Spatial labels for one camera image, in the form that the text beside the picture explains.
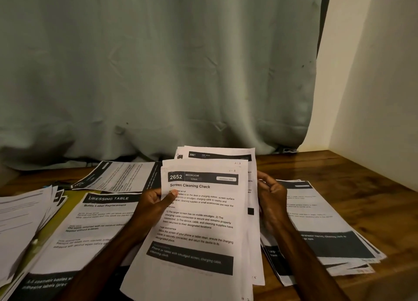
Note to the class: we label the person's right hand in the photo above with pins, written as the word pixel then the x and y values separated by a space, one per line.
pixel 273 196

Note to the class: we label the person's left hand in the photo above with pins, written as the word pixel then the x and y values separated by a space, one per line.
pixel 150 209

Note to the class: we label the single sheet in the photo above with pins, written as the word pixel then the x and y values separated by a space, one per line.
pixel 117 175

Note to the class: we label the Wipe Wall Tiles paper stack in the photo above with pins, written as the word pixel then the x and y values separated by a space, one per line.
pixel 326 229

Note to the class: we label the wash baby bottle paper stack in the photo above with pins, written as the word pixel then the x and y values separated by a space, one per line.
pixel 55 203

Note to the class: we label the yellow patterned folder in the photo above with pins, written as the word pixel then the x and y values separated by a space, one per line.
pixel 32 245

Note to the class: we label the person's left forearm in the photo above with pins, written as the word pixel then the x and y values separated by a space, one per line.
pixel 98 268

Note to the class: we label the person's right forearm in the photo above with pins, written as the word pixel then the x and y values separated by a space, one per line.
pixel 307 265

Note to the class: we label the pale green curtain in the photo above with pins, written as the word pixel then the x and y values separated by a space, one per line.
pixel 157 62

